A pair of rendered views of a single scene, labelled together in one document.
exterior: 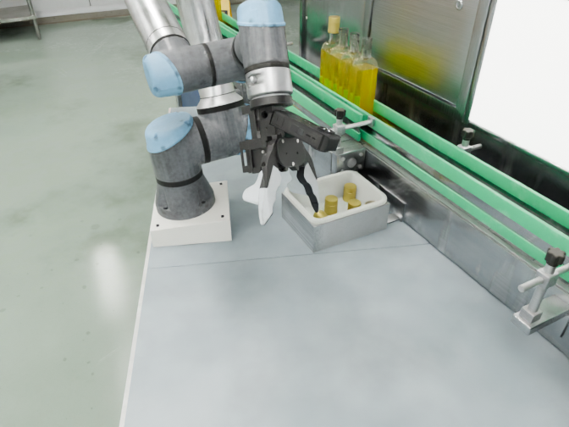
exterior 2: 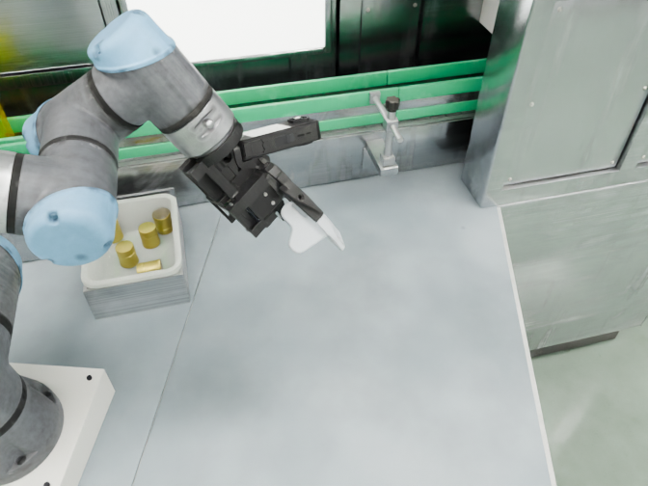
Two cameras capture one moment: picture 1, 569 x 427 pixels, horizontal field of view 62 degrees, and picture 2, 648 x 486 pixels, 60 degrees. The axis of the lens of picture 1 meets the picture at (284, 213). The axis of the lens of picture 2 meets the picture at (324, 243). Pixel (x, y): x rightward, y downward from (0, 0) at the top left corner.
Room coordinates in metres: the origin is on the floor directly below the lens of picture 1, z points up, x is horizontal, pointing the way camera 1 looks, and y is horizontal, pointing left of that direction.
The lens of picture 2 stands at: (0.50, 0.53, 1.57)
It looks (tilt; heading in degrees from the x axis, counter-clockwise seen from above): 45 degrees down; 283
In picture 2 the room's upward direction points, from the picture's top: straight up
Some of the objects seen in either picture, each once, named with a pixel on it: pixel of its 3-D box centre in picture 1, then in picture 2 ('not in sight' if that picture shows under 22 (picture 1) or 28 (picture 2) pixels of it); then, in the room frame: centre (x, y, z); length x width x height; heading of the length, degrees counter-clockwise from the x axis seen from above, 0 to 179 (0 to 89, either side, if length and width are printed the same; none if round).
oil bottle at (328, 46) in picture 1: (331, 74); not in sight; (1.48, -0.15, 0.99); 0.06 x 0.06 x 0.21; 27
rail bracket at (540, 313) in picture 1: (544, 297); (384, 141); (0.60, -0.45, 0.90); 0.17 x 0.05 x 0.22; 117
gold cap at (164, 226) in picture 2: not in sight; (163, 221); (1.01, -0.22, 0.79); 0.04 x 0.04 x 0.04
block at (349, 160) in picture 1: (349, 160); not in sight; (1.18, -0.18, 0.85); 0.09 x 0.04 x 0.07; 117
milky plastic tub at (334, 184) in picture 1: (334, 207); (136, 251); (1.02, -0.13, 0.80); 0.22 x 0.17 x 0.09; 117
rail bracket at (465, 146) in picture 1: (468, 152); not in sight; (1.04, -0.45, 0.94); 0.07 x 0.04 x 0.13; 117
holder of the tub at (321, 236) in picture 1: (342, 207); (137, 245); (1.03, -0.15, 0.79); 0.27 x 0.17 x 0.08; 117
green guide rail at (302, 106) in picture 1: (223, 49); not in sight; (1.97, 0.25, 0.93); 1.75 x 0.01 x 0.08; 27
